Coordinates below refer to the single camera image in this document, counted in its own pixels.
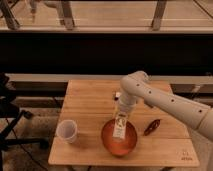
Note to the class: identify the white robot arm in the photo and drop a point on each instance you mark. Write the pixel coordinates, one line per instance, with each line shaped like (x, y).
(196, 115)

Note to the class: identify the orange ceramic bowl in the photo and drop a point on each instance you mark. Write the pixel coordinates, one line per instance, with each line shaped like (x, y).
(121, 147)

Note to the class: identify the wooden table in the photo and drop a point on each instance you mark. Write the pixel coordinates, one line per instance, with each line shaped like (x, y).
(90, 103)

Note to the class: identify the white plastic cup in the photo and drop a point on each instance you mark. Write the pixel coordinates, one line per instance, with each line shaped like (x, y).
(67, 130)

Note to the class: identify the dark red chili pepper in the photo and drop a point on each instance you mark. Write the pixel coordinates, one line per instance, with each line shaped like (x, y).
(152, 126)

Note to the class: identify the black office chair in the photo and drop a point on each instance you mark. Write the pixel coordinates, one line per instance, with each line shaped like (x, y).
(9, 110)

